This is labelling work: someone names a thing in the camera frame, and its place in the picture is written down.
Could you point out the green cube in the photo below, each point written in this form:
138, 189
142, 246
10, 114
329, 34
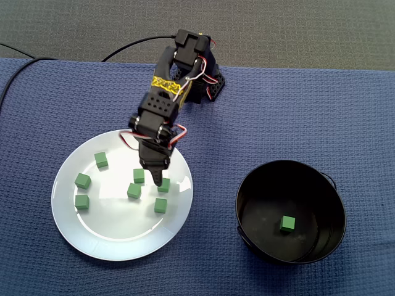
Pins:
287, 224
82, 181
134, 191
139, 175
81, 202
101, 160
166, 186
160, 205

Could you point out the blue woven table mat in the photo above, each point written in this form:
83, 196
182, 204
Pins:
339, 123

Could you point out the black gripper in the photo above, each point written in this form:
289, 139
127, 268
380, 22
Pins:
153, 162

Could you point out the black round metal container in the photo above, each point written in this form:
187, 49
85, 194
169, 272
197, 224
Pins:
327, 191

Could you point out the white round plate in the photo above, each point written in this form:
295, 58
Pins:
123, 222

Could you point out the black honeycomb robot base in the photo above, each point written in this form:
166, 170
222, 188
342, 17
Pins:
216, 87

